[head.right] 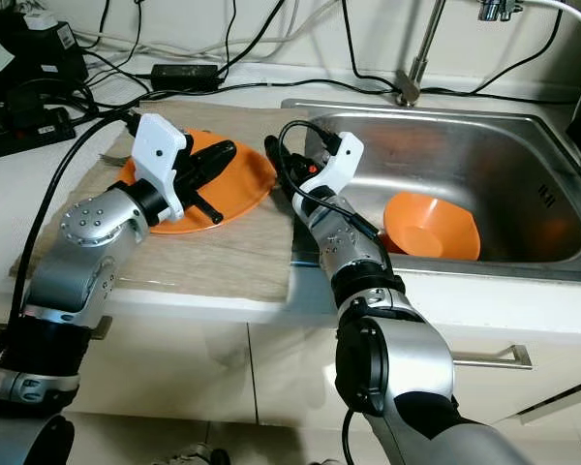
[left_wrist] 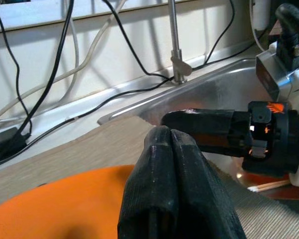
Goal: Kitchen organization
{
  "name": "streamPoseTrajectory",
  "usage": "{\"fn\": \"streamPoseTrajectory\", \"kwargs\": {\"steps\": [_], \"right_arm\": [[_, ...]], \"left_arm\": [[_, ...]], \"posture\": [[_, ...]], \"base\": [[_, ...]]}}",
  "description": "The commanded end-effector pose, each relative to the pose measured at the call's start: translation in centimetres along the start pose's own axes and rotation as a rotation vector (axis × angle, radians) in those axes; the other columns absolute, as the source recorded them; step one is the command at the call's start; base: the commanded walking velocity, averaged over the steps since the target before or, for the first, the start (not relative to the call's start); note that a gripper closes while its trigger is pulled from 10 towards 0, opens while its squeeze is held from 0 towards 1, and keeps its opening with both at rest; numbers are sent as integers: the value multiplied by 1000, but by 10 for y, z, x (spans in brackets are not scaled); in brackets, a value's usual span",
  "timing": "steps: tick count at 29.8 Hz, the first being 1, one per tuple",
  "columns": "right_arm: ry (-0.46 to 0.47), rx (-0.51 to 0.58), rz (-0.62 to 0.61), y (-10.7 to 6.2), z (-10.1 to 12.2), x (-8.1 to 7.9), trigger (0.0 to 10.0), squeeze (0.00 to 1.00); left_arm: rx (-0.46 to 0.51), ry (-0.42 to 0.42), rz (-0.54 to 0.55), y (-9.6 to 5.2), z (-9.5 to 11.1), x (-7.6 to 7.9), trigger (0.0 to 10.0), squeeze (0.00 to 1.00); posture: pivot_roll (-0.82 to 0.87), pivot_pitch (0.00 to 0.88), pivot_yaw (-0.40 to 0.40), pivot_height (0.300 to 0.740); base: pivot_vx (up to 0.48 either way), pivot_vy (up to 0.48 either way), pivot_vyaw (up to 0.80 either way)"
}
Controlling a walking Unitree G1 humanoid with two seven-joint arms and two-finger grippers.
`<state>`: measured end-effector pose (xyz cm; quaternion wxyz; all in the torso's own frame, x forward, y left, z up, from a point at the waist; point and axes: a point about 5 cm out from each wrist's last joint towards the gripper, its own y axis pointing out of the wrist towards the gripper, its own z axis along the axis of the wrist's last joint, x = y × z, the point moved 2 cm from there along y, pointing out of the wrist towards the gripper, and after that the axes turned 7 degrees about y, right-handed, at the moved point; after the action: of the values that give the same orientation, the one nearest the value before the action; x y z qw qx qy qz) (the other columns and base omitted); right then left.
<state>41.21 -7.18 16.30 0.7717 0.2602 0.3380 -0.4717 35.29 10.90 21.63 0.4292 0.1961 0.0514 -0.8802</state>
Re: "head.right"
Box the black power strip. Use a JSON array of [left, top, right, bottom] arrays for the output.
[[0, 105, 79, 162]]

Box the black power cable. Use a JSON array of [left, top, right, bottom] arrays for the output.
[[82, 77, 403, 122], [217, 0, 293, 78], [418, 29, 577, 98], [339, 0, 404, 96], [219, 0, 238, 71]]

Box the glossy white base cabinet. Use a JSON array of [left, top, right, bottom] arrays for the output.
[[0, 291, 581, 456]]

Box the slim black power adapter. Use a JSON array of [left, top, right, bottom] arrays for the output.
[[150, 64, 223, 93]]

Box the chrome water valve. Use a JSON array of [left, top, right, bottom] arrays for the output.
[[476, 0, 526, 23]]

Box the black charger box white label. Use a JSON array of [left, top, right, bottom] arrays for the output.
[[0, 10, 88, 93]]

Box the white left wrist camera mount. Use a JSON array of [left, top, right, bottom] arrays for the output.
[[133, 112, 191, 223]]

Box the orange plastic bowl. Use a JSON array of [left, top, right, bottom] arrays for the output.
[[382, 191, 482, 261]]

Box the orange plastic plate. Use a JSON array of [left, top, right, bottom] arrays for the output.
[[116, 129, 278, 235]]

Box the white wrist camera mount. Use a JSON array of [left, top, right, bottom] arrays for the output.
[[295, 131, 365, 222], [133, 112, 191, 223]]

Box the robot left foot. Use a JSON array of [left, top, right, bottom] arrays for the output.
[[165, 446, 226, 465]]

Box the beige woven placemat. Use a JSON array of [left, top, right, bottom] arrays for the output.
[[10, 100, 297, 304]]

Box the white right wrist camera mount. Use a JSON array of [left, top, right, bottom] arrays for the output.
[[295, 131, 365, 222]]

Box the stainless steel sink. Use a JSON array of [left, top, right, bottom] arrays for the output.
[[281, 97, 581, 284]]

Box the white water hose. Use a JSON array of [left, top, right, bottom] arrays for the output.
[[523, 0, 581, 42]]

